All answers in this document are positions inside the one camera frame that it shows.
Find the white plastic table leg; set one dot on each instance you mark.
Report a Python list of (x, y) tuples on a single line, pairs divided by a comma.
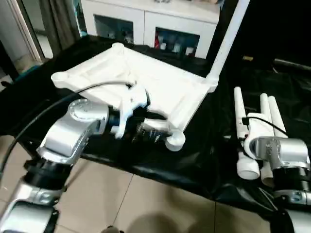
[(277, 116), (264, 104), (239, 109), (228, 43)]

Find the white plastic table top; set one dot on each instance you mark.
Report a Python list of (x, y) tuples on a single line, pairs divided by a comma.
[(158, 80)]

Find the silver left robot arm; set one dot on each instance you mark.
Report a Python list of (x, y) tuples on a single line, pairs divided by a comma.
[(70, 131)]

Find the black mat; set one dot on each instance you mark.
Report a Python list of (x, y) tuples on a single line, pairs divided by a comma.
[(182, 165)]

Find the black pole with tan tip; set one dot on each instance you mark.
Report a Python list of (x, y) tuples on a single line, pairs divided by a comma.
[(248, 58)]

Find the white cabinet with glass doors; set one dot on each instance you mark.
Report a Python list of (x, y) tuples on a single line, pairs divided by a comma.
[(150, 14)]

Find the grey robot torso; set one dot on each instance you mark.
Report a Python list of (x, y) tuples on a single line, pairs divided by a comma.
[(113, 229)]

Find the teal plastic container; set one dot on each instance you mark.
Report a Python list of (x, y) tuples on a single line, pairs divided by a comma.
[(29, 72)]

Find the black backdrop cloth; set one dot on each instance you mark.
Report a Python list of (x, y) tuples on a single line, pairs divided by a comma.
[(279, 24)]

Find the grey curtain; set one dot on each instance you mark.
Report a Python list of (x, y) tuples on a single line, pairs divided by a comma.
[(60, 21)]

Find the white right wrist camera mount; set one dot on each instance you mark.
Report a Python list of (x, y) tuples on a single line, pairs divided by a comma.
[(257, 126)]

